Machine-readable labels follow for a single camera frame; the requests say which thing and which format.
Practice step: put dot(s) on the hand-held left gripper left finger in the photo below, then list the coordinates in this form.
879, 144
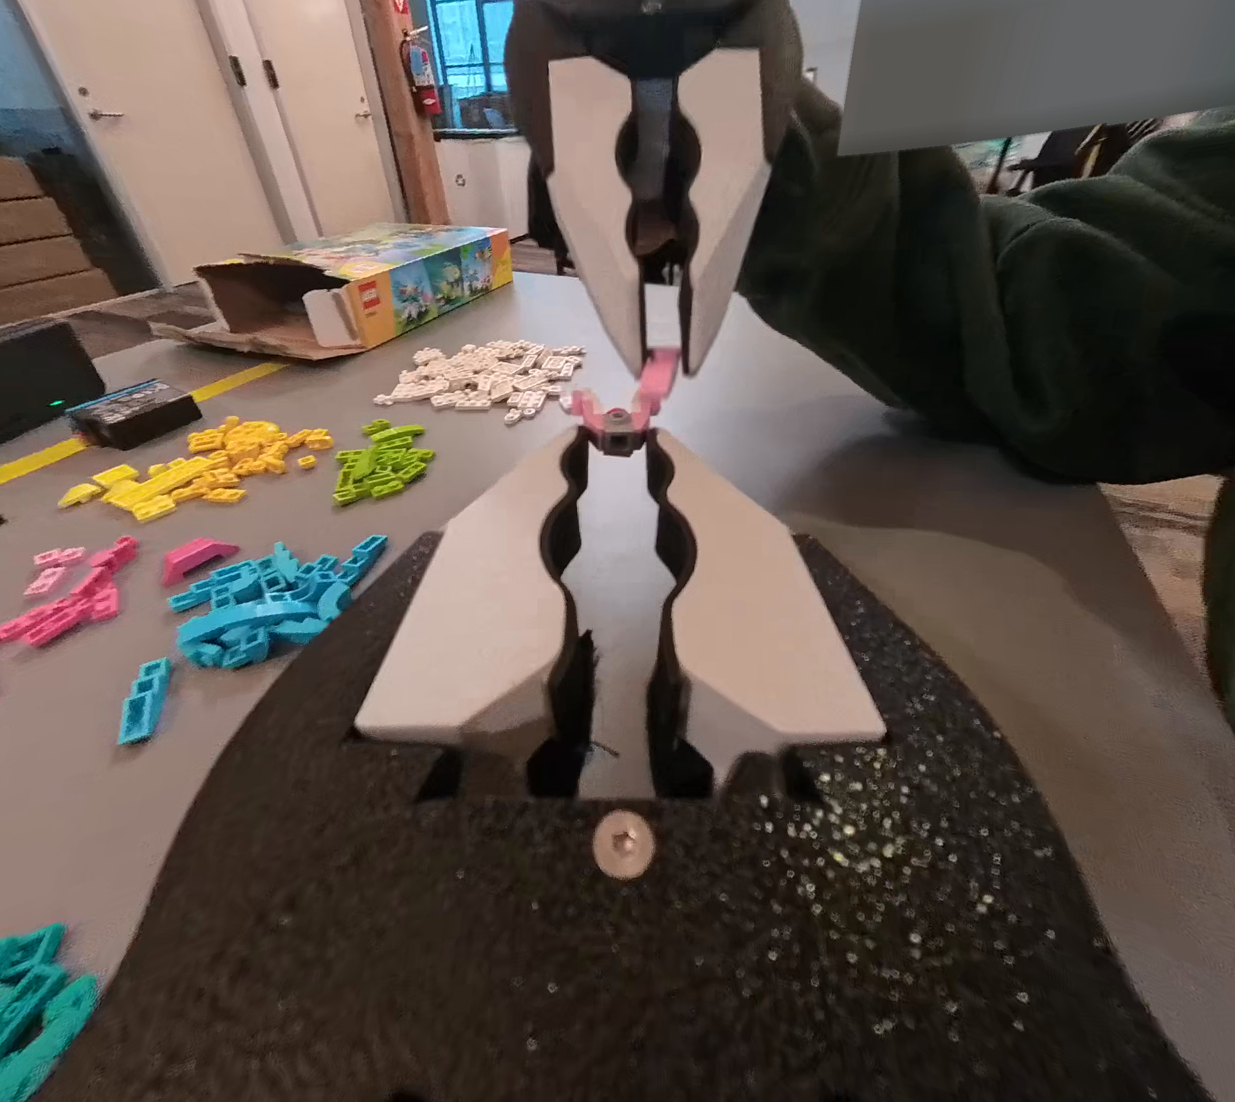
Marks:
464, 638

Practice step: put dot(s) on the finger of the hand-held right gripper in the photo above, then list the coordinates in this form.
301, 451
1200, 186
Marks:
729, 185
589, 185

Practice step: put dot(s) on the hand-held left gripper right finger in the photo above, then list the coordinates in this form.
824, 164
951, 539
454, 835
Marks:
773, 638

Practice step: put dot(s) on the pink lego petal piece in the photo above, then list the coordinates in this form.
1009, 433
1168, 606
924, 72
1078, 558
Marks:
659, 378

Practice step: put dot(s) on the pink lego flower assembly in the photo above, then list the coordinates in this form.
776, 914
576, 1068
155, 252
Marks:
616, 428

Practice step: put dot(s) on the person's right forearm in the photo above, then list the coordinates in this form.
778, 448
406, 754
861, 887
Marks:
966, 320

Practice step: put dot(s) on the pile of lime lego pieces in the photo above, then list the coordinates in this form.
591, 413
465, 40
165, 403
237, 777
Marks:
382, 464

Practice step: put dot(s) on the colourful cardboard lego box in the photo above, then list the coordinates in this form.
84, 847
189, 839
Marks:
415, 282

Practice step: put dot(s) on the pile of light blue lego pieces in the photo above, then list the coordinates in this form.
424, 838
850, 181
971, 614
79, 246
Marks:
261, 610

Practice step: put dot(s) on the pile of white lego pieces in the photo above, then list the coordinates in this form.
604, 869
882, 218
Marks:
483, 378

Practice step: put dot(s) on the magenta lego arch brick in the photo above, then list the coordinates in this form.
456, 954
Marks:
199, 560

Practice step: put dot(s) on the pile of yellow lego pieces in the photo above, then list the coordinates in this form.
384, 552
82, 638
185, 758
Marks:
194, 470

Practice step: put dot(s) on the pile of magenta lego pieces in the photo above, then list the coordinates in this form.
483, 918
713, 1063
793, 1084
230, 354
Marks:
68, 610

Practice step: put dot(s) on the pile of teal lego pieces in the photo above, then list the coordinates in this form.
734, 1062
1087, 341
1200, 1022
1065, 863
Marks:
39, 1005

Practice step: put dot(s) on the black-framed window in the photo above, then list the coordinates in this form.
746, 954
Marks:
473, 20

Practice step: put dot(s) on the red fire extinguisher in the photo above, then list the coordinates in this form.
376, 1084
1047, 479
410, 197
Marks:
423, 74

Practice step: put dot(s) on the wooden column with red signs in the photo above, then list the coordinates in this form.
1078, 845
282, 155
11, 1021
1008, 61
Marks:
387, 108

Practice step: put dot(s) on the white door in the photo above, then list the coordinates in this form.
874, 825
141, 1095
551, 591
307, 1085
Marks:
126, 40
299, 40

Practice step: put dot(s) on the dark chair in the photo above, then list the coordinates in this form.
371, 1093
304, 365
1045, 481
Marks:
1062, 155

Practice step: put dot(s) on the yellow tape strip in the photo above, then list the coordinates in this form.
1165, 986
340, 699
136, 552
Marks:
232, 379

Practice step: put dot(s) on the black battery box blue label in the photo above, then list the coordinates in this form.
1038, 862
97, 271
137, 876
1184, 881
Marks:
136, 414

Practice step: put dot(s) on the black box with green light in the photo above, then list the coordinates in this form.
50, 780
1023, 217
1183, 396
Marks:
45, 378

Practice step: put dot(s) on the stack of brown boxes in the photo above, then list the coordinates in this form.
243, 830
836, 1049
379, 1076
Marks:
45, 243

